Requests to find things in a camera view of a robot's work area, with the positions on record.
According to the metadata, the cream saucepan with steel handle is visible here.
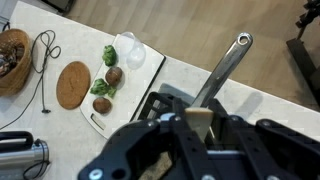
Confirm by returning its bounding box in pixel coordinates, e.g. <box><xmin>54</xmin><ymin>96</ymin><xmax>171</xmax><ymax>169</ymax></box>
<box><xmin>190</xmin><ymin>31</ymin><xmax>254</xmax><ymax>110</ymax></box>

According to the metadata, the thin black counter cable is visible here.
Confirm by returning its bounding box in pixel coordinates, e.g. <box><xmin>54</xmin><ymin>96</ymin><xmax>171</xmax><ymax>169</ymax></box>
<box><xmin>0</xmin><ymin>29</ymin><xmax>62</xmax><ymax>131</ymax></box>

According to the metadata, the black gas cooktop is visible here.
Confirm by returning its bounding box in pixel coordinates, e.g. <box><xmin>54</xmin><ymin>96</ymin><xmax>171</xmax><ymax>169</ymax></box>
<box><xmin>134</xmin><ymin>82</ymin><xmax>320</xmax><ymax>154</ymax></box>

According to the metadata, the black kettle power cord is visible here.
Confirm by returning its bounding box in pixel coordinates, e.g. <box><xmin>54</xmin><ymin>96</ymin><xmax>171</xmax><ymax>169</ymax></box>
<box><xmin>22</xmin><ymin>159</ymin><xmax>52</xmax><ymax>180</ymax></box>

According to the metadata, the white cutting board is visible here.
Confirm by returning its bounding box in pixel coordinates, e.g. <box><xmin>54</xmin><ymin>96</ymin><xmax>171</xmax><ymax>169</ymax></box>
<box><xmin>79</xmin><ymin>32</ymin><xmax>167</xmax><ymax>140</ymax></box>

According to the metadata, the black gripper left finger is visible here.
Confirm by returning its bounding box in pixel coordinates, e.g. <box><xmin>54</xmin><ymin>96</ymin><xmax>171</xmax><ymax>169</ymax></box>
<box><xmin>78</xmin><ymin>96</ymin><xmax>215</xmax><ymax>180</ymax></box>

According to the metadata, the clear plastic cup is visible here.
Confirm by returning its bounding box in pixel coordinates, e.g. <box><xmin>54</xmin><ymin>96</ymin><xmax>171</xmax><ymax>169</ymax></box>
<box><xmin>114</xmin><ymin>31</ymin><xmax>147</xmax><ymax>71</ymax></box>

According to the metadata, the black stand with red clamps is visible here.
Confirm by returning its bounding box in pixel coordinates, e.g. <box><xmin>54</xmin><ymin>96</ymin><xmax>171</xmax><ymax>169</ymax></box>
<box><xmin>285</xmin><ymin>0</ymin><xmax>320</xmax><ymax>108</ymax></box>

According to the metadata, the wooden spatula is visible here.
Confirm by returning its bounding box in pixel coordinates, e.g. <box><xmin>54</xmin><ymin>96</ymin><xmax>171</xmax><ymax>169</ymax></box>
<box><xmin>184</xmin><ymin>106</ymin><xmax>215</xmax><ymax>142</ymax></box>

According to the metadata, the round cork trivet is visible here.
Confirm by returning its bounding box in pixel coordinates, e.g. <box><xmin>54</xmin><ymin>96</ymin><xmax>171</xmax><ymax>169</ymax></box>
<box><xmin>55</xmin><ymin>60</ymin><xmax>92</xmax><ymax>111</ymax></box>

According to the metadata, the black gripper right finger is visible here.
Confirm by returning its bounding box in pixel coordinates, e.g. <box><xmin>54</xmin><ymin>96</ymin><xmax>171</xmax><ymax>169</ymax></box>
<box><xmin>208</xmin><ymin>97</ymin><xmax>320</xmax><ymax>180</ymax></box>

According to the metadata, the stainless electric kettle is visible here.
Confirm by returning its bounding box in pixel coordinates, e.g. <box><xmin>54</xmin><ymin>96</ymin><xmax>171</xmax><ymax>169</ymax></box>
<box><xmin>0</xmin><ymin>130</ymin><xmax>51</xmax><ymax>180</ymax></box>

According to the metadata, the brown potato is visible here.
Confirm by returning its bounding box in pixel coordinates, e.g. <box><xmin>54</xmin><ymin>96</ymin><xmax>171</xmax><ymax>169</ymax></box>
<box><xmin>104</xmin><ymin>66</ymin><xmax>124</xmax><ymax>87</ymax></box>
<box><xmin>91</xmin><ymin>96</ymin><xmax>113</xmax><ymax>115</ymax></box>

